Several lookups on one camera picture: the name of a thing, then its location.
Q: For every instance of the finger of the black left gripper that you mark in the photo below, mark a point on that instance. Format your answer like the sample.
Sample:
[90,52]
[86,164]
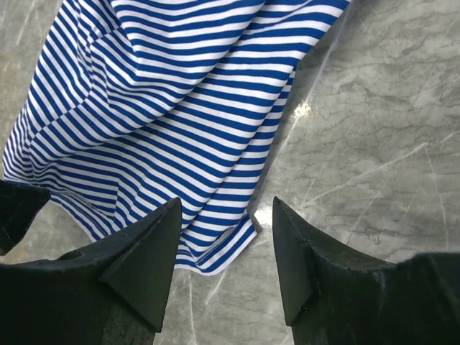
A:
[19,206]

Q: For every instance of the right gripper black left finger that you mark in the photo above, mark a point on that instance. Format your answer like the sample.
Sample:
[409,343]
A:
[113,291]

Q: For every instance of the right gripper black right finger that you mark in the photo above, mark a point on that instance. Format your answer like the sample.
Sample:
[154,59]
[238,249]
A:
[334,294]

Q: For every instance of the blue white striped tank top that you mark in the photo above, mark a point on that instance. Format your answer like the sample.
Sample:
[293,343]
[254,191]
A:
[133,103]

